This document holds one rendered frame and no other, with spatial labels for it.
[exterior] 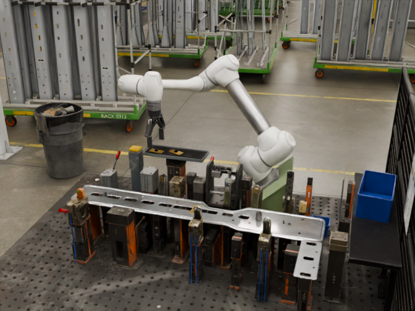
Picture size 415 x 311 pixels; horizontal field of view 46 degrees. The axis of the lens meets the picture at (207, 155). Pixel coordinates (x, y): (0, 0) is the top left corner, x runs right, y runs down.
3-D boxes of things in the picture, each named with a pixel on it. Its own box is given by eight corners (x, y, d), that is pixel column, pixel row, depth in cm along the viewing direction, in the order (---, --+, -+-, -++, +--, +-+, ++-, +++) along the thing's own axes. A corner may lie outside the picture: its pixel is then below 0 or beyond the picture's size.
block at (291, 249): (276, 302, 235) (280, 254, 224) (280, 288, 245) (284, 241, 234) (296, 306, 233) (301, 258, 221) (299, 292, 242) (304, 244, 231)
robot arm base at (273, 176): (253, 186, 335) (248, 180, 334) (278, 167, 328) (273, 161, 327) (252, 197, 318) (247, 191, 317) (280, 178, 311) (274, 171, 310)
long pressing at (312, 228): (65, 203, 267) (65, 200, 266) (86, 184, 286) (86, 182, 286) (322, 244, 230) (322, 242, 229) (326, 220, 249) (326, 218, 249)
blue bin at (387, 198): (354, 216, 245) (357, 194, 239) (361, 190, 270) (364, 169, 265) (388, 223, 239) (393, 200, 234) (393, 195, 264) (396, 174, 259)
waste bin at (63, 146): (32, 180, 511) (21, 115, 482) (57, 160, 559) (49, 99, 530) (76, 184, 502) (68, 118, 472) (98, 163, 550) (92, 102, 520)
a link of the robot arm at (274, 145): (276, 163, 320) (303, 146, 309) (268, 170, 307) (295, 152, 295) (211, 67, 324) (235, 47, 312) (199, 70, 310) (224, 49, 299)
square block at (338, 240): (322, 301, 236) (329, 238, 222) (323, 290, 243) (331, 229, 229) (339, 304, 234) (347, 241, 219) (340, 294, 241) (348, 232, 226)
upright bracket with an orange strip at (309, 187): (299, 258, 268) (307, 177, 248) (300, 257, 269) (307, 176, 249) (305, 259, 267) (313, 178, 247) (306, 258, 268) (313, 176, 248)
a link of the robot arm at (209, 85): (186, 80, 317) (201, 68, 310) (201, 79, 332) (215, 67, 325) (197, 97, 315) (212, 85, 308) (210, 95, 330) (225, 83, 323)
